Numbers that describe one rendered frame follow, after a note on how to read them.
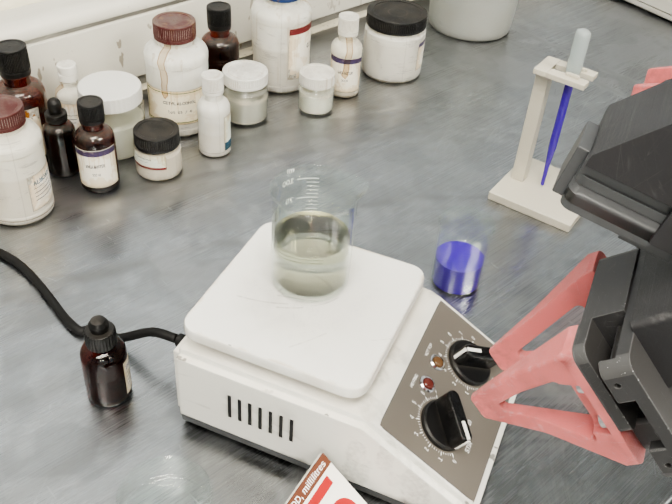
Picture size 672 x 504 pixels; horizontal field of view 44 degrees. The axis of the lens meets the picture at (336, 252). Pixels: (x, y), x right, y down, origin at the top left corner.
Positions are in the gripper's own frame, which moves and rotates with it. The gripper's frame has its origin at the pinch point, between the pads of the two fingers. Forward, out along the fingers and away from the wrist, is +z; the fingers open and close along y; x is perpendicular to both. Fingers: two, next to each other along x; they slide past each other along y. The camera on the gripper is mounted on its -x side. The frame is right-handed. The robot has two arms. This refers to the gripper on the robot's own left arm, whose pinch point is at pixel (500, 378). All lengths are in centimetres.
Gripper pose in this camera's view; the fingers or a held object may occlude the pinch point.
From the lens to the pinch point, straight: 43.1
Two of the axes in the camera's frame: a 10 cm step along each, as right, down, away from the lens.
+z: -7.3, 2.9, 6.3
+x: 5.6, 7.7, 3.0
